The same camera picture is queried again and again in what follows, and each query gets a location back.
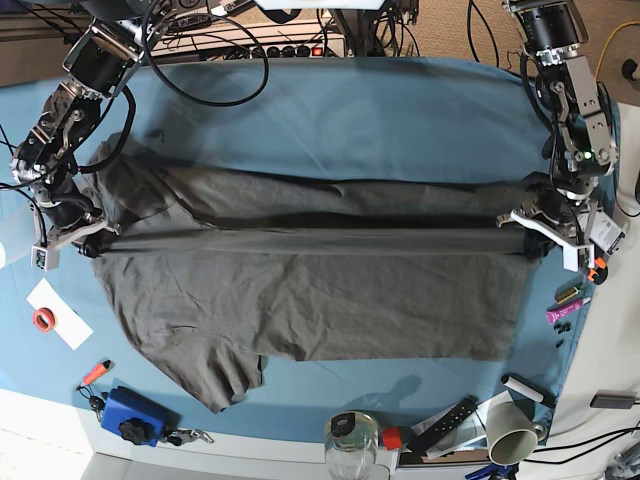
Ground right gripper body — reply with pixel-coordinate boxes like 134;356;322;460
30;179;120;249

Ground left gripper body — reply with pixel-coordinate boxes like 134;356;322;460
496;188;600;255

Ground dark grey T-shirt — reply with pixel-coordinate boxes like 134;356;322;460
87;152;533;412

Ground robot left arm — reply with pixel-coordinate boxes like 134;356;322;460
497;1;619;272

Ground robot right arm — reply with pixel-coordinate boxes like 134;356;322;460
10;1;178;271

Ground white barcode device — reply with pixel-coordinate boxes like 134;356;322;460
590;211;626;255

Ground frosted plastic cup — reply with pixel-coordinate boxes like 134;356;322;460
0;202;38;268

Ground small gold battery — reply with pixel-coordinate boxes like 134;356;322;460
554;284;582;305

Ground orange black utility knife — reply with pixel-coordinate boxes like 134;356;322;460
585;257;608;285

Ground purple glue tube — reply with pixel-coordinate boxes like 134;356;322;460
545;297;591;324

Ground white paper sheet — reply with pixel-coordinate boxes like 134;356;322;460
27;279;93;350

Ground orange tape roll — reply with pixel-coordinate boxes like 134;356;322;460
32;308;56;333

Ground blue table cloth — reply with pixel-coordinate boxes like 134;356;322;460
1;58;585;442

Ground orange marker pen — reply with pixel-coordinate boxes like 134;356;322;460
76;360;112;391

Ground white black marker roll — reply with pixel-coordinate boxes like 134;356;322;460
501;374;556;409

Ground blue clamp block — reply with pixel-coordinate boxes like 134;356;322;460
100;386;169;447

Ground grey adapter box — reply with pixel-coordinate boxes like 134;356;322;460
589;390;637;410

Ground grey-green mug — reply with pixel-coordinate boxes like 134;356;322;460
485;401;547;466

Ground metal carabiner keys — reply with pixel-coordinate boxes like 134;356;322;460
161;429;214;447

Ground black remote control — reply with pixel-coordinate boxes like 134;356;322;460
407;397;477;454

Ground orange cube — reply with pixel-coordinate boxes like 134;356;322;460
382;426;403;451

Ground black power strip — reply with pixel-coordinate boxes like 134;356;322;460
250;44;325;58

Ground glass jar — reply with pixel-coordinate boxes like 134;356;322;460
324;411;380;480

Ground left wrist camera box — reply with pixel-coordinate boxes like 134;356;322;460
562;243;595;272

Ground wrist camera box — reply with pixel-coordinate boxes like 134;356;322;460
562;243;595;272
31;245;60;272

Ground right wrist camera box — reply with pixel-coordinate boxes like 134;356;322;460
31;245;60;272

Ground yellow cable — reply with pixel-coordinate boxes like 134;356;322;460
594;20;640;84

